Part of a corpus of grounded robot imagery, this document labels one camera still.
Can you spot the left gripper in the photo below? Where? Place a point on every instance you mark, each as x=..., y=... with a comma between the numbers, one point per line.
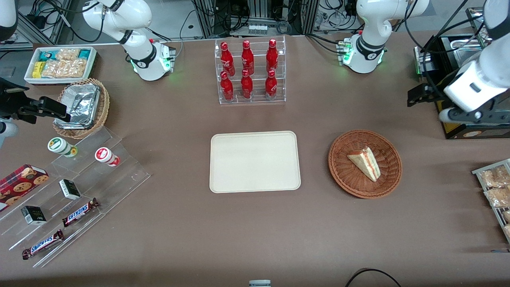
x=435, y=94

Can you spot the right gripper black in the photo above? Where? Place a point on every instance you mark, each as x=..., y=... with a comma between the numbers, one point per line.
x=11, y=103

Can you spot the triangular sandwich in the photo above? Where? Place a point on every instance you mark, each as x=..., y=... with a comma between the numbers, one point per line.
x=366, y=163

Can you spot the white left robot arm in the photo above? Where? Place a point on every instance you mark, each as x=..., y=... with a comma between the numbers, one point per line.
x=370, y=24

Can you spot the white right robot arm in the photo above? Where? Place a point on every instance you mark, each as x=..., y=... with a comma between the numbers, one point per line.
x=139, y=16

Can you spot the light tan wicker basket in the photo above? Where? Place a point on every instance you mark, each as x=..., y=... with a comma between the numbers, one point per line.
x=102, y=107

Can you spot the round brown wicker basket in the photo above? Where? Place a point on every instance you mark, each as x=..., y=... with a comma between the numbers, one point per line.
x=346, y=167

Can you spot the cream plastic tray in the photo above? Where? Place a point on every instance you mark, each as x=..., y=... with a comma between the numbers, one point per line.
x=255, y=161

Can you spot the green lid yogurt cup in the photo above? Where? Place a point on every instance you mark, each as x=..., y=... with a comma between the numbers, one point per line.
x=59, y=146

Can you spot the yellow snack packet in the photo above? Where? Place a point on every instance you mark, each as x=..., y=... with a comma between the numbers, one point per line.
x=37, y=69

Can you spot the clear rice cracker bag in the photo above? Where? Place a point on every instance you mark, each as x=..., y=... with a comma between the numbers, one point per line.
x=67, y=54
x=63, y=69

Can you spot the black glass food warmer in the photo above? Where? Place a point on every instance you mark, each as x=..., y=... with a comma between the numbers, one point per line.
x=458, y=131

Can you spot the teal snack packet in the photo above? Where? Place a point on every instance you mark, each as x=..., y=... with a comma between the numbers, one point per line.
x=84, y=54
x=47, y=56

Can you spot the white rectangular snack bin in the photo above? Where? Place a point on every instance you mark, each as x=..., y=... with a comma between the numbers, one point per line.
x=92, y=63

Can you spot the red tartan cookie box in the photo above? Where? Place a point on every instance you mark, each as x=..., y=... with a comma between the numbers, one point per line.
x=22, y=183

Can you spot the red lid yogurt cup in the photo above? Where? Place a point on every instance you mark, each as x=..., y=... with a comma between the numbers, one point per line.
x=105, y=156

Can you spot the small black carton box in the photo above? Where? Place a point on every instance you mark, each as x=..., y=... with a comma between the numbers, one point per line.
x=34, y=215
x=69, y=189

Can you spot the clear bag of crackers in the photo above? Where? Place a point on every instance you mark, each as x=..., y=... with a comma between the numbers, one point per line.
x=507, y=216
x=507, y=231
x=494, y=177
x=498, y=197

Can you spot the clear acrylic stepped stand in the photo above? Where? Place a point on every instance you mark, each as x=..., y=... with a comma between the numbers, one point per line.
x=119, y=183

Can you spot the Snickers chocolate bar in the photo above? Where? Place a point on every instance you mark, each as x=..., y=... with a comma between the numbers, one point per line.
x=79, y=213
x=42, y=244

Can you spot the clear acrylic bottle rack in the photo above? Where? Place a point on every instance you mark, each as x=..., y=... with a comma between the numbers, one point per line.
x=281, y=69

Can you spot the red cola bottle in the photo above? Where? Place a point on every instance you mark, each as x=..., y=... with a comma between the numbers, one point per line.
x=226, y=87
x=227, y=57
x=246, y=85
x=247, y=56
x=272, y=56
x=271, y=85

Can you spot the grey power strip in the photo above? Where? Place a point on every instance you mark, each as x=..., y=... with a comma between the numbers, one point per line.
x=258, y=29

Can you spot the aluminium frame structure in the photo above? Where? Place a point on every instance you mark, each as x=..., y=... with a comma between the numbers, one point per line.
x=303, y=16

